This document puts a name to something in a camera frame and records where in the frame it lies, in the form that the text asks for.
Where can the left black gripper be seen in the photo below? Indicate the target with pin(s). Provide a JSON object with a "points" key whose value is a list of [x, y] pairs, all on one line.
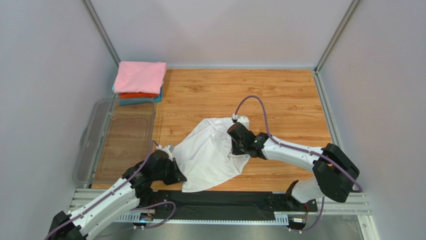
{"points": [[177, 175]]}

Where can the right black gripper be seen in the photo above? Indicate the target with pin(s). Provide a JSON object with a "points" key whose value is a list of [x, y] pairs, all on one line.
{"points": [[237, 146]]}

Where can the white t-shirt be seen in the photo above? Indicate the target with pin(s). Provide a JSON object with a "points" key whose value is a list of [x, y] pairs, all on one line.
{"points": [[205, 156]]}

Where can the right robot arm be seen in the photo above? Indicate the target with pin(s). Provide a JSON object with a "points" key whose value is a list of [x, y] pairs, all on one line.
{"points": [[334, 174]]}

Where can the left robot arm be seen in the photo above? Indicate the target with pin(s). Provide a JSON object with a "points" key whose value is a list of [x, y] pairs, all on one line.
{"points": [[131, 192]]}

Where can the black base mat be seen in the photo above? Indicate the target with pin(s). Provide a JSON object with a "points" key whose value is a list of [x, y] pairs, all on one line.
{"points": [[230, 205]]}

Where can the clear plastic bin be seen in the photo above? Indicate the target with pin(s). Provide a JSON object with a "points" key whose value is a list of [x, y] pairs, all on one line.
{"points": [[115, 139]]}

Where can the teal folded t-shirt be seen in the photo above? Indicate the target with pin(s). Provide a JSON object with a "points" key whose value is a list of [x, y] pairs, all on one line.
{"points": [[141, 100]]}

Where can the orange folded t-shirt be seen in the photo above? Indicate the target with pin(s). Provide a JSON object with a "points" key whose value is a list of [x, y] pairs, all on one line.
{"points": [[138, 95]]}

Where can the pink folded t-shirt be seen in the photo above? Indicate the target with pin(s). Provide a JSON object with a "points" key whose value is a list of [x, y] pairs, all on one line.
{"points": [[140, 77]]}

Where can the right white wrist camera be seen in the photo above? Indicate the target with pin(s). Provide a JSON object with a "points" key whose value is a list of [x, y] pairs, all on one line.
{"points": [[241, 119]]}

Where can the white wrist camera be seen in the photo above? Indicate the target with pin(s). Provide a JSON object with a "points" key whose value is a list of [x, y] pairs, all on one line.
{"points": [[241, 119], [168, 149]]}

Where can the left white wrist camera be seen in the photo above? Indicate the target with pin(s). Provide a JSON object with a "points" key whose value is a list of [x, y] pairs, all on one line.
{"points": [[168, 149]]}

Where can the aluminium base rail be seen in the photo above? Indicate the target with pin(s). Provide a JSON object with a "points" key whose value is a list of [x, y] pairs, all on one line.
{"points": [[355, 205]]}

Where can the left aluminium frame post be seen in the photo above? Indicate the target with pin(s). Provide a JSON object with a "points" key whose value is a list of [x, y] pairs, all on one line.
{"points": [[97, 22]]}

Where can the aluminium frame post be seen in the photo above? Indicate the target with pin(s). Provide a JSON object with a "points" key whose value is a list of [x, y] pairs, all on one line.
{"points": [[97, 22], [348, 15]]}

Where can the right aluminium frame post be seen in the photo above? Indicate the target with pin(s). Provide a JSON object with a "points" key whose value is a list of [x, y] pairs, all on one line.
{"points": [[348, 15]]}

